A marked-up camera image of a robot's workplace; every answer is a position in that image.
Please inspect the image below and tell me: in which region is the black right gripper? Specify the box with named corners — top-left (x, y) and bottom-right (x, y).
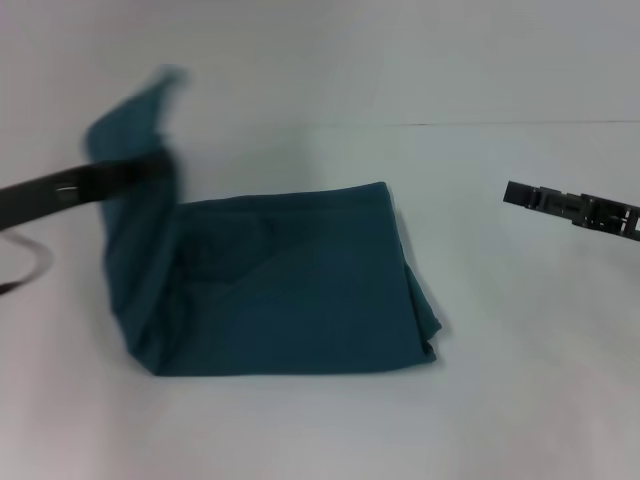
top-left (502, 180), bottom-right (640, 242)

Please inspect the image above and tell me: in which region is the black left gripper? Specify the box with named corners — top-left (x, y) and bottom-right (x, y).
top-left (0, 149), bottom-right (175, 232)

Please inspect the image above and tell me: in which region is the teal blue t-shirt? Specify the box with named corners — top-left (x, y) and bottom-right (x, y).
top-left (82, 63), bottom-right (444, 378)

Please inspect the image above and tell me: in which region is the left wrist cable with plug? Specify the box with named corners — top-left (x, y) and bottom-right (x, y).
top-left (0, 233), bottom-right (54, 298)

